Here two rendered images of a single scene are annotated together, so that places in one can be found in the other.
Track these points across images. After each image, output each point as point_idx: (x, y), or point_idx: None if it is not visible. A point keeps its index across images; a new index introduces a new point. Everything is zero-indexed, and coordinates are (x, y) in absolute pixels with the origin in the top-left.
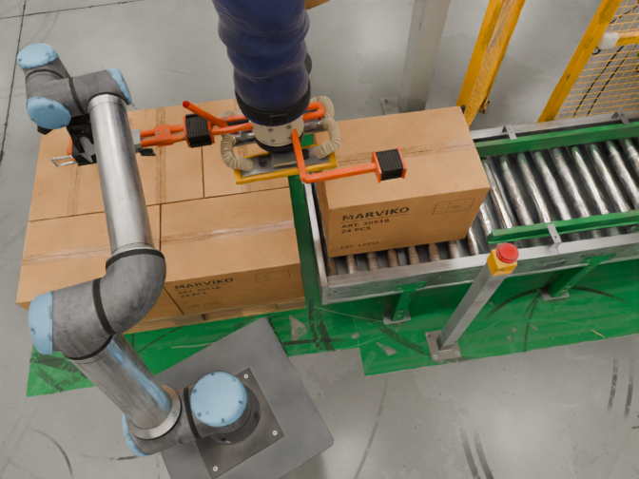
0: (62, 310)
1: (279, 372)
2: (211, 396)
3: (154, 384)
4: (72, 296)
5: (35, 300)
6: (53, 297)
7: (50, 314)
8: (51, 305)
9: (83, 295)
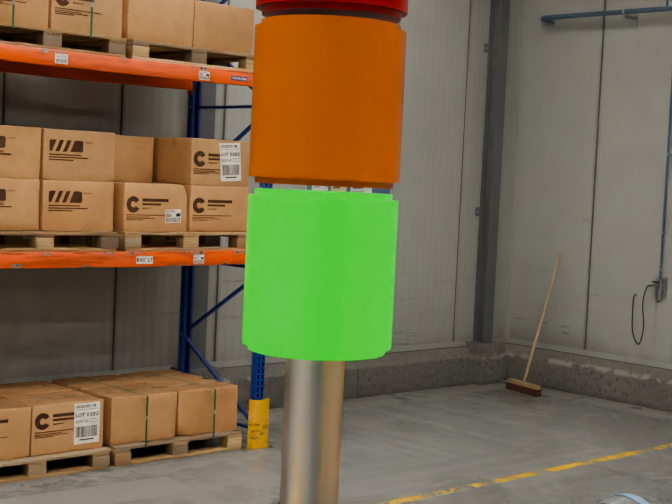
0: (614, 497)
1: None
2: None
3: None
4: (619, 501)
5: (643, 500)
6: (632, 500)
7: (618, 494)
8: (625, 495)
9: (614, 503)
